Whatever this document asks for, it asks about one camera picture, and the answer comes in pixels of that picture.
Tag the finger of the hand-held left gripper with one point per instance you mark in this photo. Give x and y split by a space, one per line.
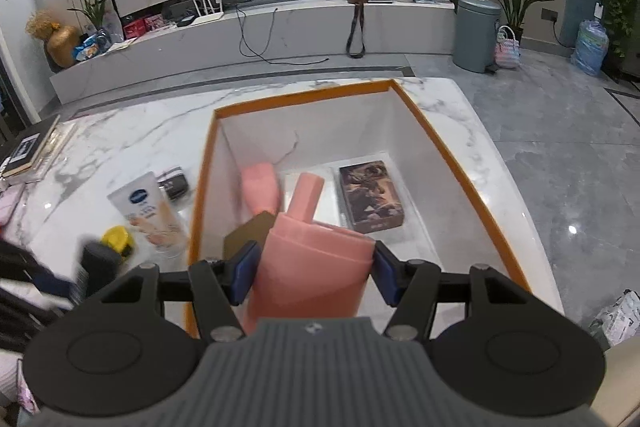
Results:
55 285

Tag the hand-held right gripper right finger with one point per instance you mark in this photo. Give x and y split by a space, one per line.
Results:
386 274

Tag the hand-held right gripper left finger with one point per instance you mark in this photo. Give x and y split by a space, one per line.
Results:
247 272

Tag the brown cardboard box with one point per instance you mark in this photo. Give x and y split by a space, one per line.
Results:
250 234

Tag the dark blue bottle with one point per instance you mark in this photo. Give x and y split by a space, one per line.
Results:
100 267

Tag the pink tumbler with spout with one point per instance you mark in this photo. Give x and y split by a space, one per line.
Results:
310 267

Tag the dark printed card box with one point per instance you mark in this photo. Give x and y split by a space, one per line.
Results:
372 197

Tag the orange cardboard storage box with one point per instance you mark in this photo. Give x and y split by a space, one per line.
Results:
350 127

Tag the pink patterned cloth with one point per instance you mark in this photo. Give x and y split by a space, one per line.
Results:
17 392

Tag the yellow tape measure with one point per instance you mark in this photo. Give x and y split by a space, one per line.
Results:
117 237

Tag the white lotion tube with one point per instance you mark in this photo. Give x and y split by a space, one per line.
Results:
150 212

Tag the dark hardcover book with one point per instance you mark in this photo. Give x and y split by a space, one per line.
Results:
25 147

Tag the marble television console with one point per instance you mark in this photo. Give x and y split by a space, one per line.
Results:
200 52

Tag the white printed plastic bag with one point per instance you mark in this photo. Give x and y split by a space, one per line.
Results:
617 317

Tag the gold vase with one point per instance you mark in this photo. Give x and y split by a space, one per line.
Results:
62 47

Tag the blue snack packets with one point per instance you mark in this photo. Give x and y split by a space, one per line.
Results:
92 47

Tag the pastel woven bag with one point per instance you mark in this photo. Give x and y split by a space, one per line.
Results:
507 52

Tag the grey trash can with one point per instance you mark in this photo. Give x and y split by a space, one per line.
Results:
475 37

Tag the white router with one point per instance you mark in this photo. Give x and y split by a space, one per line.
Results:
207 18

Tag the dried yellow flowers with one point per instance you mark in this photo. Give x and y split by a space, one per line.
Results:
42 24

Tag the pink box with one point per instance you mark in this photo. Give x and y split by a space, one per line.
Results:
155 22

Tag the red box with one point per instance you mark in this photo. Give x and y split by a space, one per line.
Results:
135 28

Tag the green plant in glass vase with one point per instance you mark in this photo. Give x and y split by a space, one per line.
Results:
95 9

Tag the blue water jug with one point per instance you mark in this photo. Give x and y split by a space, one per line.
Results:
590 49

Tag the wall socket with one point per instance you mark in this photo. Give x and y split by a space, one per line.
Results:
550 14

